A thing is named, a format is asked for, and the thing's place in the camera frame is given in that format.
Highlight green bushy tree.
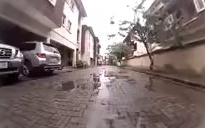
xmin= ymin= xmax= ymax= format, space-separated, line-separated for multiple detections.
xmin=106 ymin=42 xmax=133 ymax=66

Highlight white building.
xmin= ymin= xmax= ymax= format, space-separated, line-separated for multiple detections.
xmin=46 ymin=0 xmax=88 ymax=68

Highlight grey brick paved road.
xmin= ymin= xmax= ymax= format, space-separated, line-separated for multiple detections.
xmin=0 ymin=65 xmax=205 ymax=128

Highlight thin tree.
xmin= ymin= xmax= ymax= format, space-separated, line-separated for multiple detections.
xmin=108 ymin=0 xmax=172 ymax=71

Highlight silver suv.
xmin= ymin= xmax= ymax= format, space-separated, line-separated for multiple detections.
xmin=19 ymin=40 xmax=64 ymax=76

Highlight grey building with overhang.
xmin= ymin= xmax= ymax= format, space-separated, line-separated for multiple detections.
xmin=0 ymin=0 xmax=66 ymax=46

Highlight brown building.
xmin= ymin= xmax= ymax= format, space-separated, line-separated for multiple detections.
xmin=123 ymin=0 xmax=205 ymax=58

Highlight silver car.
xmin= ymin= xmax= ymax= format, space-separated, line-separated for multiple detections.
xmin=0 ymin=41 xmax=25 ymax=81

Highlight beige boundary wall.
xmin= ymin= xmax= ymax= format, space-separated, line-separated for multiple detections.
xmin=121 ymin=39 xmax=205 ymax=84

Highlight concrete pavement beside wall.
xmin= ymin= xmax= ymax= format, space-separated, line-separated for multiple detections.
xmin=123 ymin=65 xmax=205 ymax=92

